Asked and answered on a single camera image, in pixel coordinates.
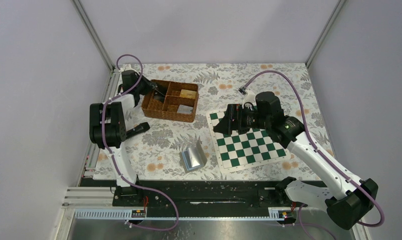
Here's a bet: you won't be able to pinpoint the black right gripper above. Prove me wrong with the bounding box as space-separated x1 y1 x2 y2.
213 103 271 135

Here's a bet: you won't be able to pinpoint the silver metal card holder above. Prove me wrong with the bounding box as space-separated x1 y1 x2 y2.
179 140 207 173

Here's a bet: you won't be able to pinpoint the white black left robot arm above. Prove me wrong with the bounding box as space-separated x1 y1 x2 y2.
89 69 157 206

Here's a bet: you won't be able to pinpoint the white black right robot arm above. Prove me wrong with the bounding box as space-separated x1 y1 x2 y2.
213 91 379 230

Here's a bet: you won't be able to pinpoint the black cards in basket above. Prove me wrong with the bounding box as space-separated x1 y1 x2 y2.
153 90 166 103

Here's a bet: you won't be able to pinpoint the gold cards in basket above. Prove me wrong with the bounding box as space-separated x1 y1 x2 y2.
179 89 197 99

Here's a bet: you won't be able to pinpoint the silver cards in basket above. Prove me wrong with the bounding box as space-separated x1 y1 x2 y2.
177 105 193 115

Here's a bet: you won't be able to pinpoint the floral patterned table mat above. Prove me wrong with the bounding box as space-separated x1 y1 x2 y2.
124 63 333 181

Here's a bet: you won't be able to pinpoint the green white chessboard mat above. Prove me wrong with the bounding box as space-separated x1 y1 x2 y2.
206 110 291 174

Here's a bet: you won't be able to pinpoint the brown woven divided basket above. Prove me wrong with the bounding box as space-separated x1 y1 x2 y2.
141 79 199 123

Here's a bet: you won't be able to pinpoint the black microphone orange tip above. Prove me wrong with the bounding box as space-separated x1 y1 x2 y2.
126 122 150 139

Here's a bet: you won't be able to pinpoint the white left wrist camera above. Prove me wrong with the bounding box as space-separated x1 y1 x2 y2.
119 65 133 73

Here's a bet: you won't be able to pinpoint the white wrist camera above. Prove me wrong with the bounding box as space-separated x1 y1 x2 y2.
119 65 133 73
238 86 256 109

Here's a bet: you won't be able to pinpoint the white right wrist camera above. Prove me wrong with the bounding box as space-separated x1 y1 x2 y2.
238 86 256 109

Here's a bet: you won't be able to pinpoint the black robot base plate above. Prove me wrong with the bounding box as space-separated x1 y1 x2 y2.
112 180 293 218

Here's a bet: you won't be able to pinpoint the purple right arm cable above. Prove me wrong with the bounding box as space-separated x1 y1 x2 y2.
238 70 386 240

